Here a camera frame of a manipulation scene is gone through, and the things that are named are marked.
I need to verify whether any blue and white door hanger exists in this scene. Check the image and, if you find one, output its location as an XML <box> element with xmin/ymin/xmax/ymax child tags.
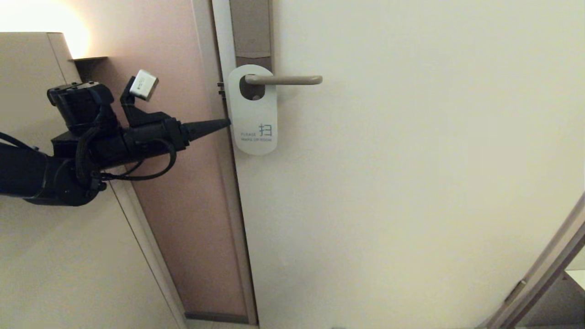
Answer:
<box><xmin>228</xmin><ymin>64</ymin><xmax>278</xmax><ymax>156</ymax></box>

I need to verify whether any beige metal door handle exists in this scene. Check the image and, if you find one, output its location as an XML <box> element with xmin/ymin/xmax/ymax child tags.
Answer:
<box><xmin>245</xmin><ymin>74</ymin><xmax>323</xmax><ymax>86</ymax></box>

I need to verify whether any beige cabinet panel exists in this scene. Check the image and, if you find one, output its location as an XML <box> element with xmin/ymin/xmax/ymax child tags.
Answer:
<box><xmin>0</xmin><ymin>32</ymin><xmax>188</xmax><ymax>329</ymax></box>

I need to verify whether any black looping gripper cable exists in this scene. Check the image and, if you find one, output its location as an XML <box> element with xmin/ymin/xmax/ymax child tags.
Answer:
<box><xmin>98</xmin><ymin>137</ymin><xmax>178</xmax><ymax>181</ymax></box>

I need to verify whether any brown metal lock plate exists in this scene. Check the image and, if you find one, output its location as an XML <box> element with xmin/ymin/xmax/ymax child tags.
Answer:
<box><xmin>229</xmin><ymin>0</ymin><xmax>274</xmax><ymax>101</ymax></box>

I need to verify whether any dark wall light ledge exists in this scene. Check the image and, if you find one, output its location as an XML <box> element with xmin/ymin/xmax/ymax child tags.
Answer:
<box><xmin>69</xmin><ymin>56</ymin><xmax>109</xmax><ymax>85</ymax></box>

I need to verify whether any brown wooden side frame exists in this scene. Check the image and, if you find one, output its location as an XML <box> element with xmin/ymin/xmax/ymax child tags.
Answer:
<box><xmin>475</xmin><ymin>190</ymin><xmax>585</xmax><ymax>329</ymax></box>

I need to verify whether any dark baseboard strip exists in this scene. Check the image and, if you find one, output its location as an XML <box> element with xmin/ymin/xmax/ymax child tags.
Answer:
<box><xmin>184</xmin><ymin>312</ymin><xmax>251</xmax><ymax>325</ymax></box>

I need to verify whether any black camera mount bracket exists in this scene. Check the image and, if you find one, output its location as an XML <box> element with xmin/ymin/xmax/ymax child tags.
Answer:
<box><xmin>120</xmin><ymin>78</ymin><xmax>179</xmax><ymax>129</ymax></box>

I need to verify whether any beige door frame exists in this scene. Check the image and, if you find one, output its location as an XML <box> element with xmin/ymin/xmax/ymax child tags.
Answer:
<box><xmin>192</xmin><ymin>0</ymin><xmax>260</xmax><ymax>326</ymax></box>

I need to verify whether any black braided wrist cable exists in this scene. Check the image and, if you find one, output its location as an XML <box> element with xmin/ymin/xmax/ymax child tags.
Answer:
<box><xmin>75</xmin><ymin>124</ymin><xmax>105</xmax><ymax>184</ymax></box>

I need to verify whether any small brown frame hinge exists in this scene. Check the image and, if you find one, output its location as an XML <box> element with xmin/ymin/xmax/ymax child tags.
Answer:
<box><xmin>504</xmin><ymin>280</ymin><xmax>527</xmax><ymax>304</ymax></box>

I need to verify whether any white room door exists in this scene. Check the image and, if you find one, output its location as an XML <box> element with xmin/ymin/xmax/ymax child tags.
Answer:
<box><xmin>211</xmin><ymin>0</ymin><xmax>585</xmax><ymax>329</ymax></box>

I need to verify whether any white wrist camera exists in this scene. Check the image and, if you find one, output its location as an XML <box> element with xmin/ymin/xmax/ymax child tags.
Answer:
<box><xmin>129</xmin><ymin>69</ymin><xmax>160</xmax><ymax>101</ymax></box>

